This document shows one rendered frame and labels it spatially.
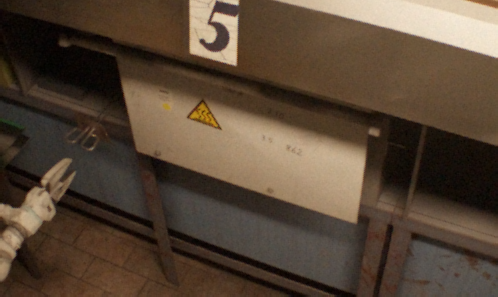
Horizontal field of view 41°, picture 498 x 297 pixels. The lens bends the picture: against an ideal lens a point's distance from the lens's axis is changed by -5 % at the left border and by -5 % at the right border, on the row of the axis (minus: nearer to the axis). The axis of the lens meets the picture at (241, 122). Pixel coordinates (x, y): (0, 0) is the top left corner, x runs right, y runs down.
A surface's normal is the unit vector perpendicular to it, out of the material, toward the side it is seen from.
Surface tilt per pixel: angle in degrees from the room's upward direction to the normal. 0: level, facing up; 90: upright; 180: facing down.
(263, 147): 90
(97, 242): 0
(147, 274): 0
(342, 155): 90
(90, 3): 80
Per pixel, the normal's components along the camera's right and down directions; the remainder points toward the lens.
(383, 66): -0.43, 0.52
